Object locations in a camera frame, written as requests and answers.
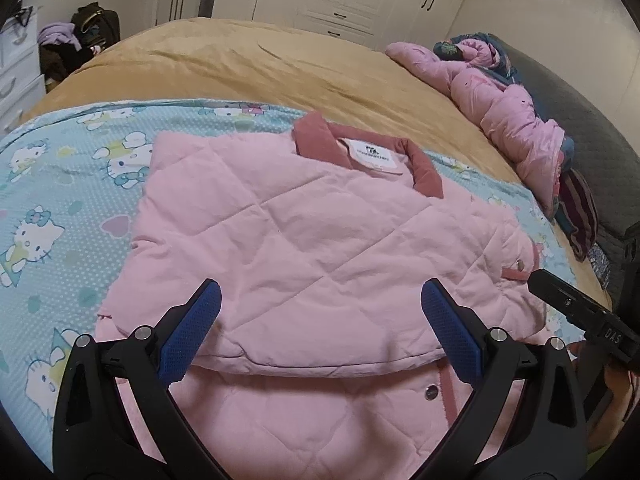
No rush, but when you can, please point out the pink puffer jacket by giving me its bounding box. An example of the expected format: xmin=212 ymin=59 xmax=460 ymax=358
xmin=385 ymin=32 xmax=576 ymax=221

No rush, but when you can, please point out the person's right hand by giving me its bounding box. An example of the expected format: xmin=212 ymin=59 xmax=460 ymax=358
xmin=570 ymin=340 xmax=640 ymax=461

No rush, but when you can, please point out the purple garment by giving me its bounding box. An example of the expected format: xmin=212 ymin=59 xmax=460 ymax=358
xmin=39 ymin=22 xmax=83 ymax=51

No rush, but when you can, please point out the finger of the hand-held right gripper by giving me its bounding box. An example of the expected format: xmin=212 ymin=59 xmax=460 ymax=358
xmin=529 ymin=269 xmax=608 ymax=335

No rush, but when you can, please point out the dark clothes pile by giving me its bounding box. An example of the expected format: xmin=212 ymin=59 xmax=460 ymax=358
xmin=40 ymin=42 xmax=96 ymax=83

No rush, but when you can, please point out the dark grey quilted headboard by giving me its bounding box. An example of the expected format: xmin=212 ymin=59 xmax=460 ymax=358
xmin=487 ymin=34 xmax=640 ymax=241

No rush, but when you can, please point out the white drawer cabinet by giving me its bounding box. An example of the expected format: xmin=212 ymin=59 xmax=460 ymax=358
xmin=0 ymin=10 xmax=47 ymax=136

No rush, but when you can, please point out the dark floral cloth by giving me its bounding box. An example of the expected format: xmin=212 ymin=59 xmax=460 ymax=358
xmin=587 ymin=242 xmax=626 ymax=286

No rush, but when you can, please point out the tan bedspread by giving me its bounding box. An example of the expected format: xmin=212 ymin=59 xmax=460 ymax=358
xmin=22 ymin=16 xmax=613 ymax=311

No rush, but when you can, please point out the dark striped cloth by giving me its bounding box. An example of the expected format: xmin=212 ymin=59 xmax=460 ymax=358
xmin=555 ymin=170 xmax=598 ymax=261

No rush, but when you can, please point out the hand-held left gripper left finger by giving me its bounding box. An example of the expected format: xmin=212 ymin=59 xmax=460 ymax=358
xmin=52 ymin=278 xmax=231 ymax=480

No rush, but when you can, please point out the blue cartoon cat blanket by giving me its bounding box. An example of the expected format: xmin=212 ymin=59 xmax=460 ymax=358
xmin=0 ymin=97 xmax=581 ymax=471

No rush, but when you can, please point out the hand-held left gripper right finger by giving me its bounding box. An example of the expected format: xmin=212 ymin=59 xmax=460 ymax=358
xmin=415 ymin=278 xmax=587 ymax=480

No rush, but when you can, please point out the pink quilted jacket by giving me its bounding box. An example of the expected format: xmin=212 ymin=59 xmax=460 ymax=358
xmin=95 ymin=112 xmax=548 ymax=480

